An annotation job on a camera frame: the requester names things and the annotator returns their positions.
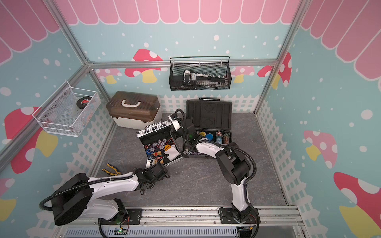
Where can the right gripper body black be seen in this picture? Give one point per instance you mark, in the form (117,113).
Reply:
(180,133)

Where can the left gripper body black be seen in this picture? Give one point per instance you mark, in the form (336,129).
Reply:
(152,185)

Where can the black plastic poker case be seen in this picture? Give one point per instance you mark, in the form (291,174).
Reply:
(209,115)

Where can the silver aluminium poker case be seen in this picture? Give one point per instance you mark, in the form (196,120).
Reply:
(158,141)

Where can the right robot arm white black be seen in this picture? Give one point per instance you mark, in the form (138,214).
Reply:
(236,165)

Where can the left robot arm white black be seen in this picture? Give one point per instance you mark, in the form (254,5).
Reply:
(82,196)

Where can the socket bit set holder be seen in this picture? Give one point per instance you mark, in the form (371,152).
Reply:
(200,80)

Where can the blue dealer button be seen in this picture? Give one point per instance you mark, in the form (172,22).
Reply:
(209,136)

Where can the teal chip stack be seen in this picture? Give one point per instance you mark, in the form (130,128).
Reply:
(219,137)

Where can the yellow black pliers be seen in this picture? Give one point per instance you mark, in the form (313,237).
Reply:
(112,170)

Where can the green red chip stack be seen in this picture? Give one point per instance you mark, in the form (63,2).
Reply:
(226,138)

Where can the brown lid storage box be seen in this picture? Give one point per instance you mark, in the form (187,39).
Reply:
(134,110)

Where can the black red tape roll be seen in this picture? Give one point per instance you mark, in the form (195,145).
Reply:
(83,102)

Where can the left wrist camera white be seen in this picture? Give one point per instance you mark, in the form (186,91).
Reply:
(149,164)

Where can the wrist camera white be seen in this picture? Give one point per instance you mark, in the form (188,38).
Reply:
(149,164)
(175,122)

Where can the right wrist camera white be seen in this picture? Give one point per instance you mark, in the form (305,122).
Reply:
(175,122)

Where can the black wire wall basket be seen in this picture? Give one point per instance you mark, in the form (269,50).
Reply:
(217,65)

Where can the white wire wall basket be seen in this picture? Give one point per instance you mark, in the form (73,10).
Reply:
(60,115)

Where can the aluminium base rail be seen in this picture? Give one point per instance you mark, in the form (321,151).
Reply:
(193,222)

